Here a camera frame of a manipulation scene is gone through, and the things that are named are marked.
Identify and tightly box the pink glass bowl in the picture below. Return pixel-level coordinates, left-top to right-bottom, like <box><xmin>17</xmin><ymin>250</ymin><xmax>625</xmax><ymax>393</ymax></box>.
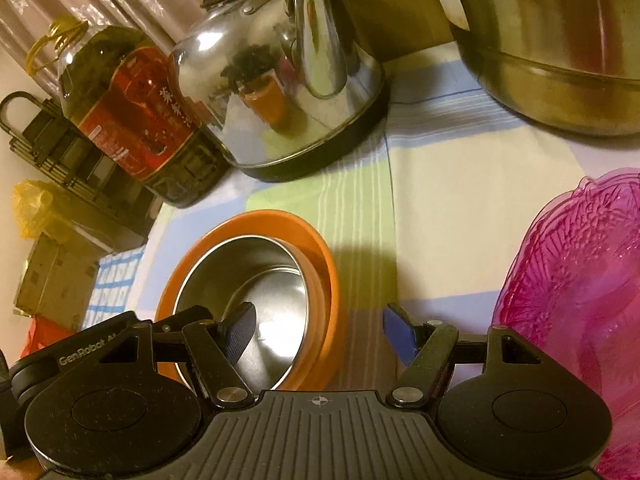
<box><xmin>495</xmin><ymin>167</ymin><xmax>640</xmax><ymax>480</ymax></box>
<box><xmin>492</xmin><ymin>170</ymin><xmax>640</xmax><ymax>480</ymax></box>

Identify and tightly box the blue checked towel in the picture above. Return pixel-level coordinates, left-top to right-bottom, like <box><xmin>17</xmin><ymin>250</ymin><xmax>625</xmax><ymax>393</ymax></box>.
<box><xmin>82</xmin><ymin>247</ymin><xmax>148</xmax><ymax>333</ymax></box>

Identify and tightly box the cooking oil bottle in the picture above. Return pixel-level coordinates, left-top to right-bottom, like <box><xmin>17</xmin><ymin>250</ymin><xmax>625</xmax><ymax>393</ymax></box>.
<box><xmin>27</xmin><ymin>15</ymin><xmax>231</xmax><ymax>208</ymax></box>

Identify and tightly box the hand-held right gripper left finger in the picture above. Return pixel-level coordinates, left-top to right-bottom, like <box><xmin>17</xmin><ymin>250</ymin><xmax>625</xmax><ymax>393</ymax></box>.
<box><xmin>97</xmin><ymin>301</ymin><xmax>258</xmax><ymax>406</ymax></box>

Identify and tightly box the orange bowl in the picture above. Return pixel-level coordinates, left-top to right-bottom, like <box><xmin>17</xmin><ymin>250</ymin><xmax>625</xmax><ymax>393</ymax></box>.
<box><xmin>154</xmin><ymin>210</ymin><xmax>341</xmax><ymax>391</ymax></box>

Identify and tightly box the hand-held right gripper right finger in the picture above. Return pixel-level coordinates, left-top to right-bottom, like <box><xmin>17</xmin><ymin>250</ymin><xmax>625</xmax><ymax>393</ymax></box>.
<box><xmin>382</xmin><ymin>302</ymin><xmax>543</xmax><ymax>406</ymax></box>

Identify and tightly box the small cardboard box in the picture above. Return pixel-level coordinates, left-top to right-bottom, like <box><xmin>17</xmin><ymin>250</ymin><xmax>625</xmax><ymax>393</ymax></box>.
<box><xmin>12</xmin><ymin>232</ymin><xmax>101</xmax><ymax>333</ymax></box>

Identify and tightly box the red plastic bag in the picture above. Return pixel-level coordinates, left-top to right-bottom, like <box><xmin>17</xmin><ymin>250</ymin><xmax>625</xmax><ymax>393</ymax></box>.
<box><xmin>20</xmin><ymin>317</ymin><xmax>76</xmax><ymax>361</ymax></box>

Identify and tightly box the large metal basin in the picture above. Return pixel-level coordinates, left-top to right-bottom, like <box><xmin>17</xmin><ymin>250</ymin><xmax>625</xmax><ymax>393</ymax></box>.
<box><xmin>357</xmin><ymin>0</ymin><xmax>640</xmax><ymax>138</ymax></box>

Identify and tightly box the brown cardboard panel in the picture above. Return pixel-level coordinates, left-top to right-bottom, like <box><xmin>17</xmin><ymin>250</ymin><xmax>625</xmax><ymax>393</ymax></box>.
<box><xmin>310</xmin><ymin>0</ymin><xmax>456</xmax><ymax>61</ymax></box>

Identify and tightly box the yellow plastic bag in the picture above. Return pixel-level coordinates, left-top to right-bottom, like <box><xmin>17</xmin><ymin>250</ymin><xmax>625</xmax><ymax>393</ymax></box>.
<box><xmin>12</xmin><ymin>180</ymin><xmax>76</xmax><ymax>243</ymax></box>

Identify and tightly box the checked pastel tablecloth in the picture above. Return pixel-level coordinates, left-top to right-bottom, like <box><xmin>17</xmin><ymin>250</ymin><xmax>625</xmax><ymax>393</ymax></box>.
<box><xmin>82</xmin><ymin>47</ymin><xmax>640</xmax><ymax>396</ymax></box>

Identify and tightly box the stainless steel bowl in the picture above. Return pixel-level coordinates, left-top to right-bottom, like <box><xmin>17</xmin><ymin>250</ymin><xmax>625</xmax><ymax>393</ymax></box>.
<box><xmin>172</xmin><ymin>237</ymin><xmax>313</xmax><ymax>391</ymax></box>

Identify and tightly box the black metal rack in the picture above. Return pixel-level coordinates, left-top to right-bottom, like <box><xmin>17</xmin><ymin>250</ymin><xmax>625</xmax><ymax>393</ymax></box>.
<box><xmin>0</xmin><ymin>91</ymin><xmax>166</xmax><ymax>251</ymax></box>

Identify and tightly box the stainless steel kettle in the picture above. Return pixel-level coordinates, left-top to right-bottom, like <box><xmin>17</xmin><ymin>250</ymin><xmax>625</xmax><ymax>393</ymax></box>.
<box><xmin>170</xmin><ymin>0</ymin><xmax>391</xmax><ymax>183</ymax></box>

